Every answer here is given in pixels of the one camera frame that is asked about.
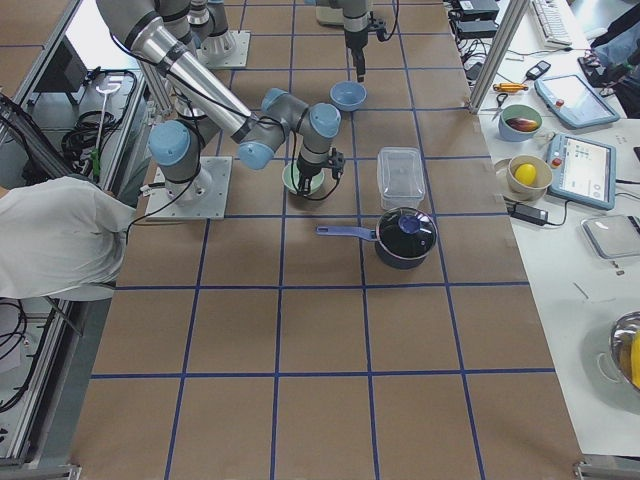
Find green bowl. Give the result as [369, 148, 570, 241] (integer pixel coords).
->
[282, 163, 325, 195]

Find blue bowl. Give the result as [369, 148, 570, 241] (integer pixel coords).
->
[329, 81, 367, 112]

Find teal bowl with eggplant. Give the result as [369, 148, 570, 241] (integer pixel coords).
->
[498, 104, 542, 142]

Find beige bowl with lemon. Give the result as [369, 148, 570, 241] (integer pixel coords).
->
[494, 155, 553, 201]

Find steel bowl with banana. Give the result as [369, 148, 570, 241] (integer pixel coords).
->
[596, 311, 639, 392]

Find clear plastic lidded container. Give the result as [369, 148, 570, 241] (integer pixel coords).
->
[377, 147, 425, 210]

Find blue saucepan with glass lid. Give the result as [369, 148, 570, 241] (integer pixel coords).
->
[316, 207, 438, 270]

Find scissors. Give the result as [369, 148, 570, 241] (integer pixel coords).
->
[493, 92, 509, 119]

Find black remote device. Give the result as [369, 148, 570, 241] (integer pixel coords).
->
[525, 61, 551, 81]

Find white keyboard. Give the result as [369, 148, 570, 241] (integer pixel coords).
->
[529, 0, 572, 48]

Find black power adapter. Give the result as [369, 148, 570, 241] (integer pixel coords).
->
[508, 202, 548, 226]

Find upper teach pendant tablet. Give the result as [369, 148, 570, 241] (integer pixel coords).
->
[534, 74, 620, 129]

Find teach pendant tablet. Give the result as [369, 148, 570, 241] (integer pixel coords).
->
[534, 74, 620, 129]
[546, 133, 616, 211]

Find lower teach pendant tablet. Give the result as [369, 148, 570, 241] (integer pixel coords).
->
[546, 133, 616, 211]

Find black monitor on left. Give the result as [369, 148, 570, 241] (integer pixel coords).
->
[35, 36, 88, 105]

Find white cloth cover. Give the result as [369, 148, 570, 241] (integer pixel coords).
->
[1, 176, 135, 299]

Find grey kitchen scale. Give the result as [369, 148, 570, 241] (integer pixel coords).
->
[581, 215, 639, 259]

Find orange handled tool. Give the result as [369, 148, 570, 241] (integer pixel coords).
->
[492, 82, 529, 94]

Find aluminium frame post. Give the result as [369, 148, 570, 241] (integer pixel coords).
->
[468, 0, 529, 114]

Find white handled brush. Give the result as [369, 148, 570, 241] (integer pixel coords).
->
[90, 75, 123, 183]

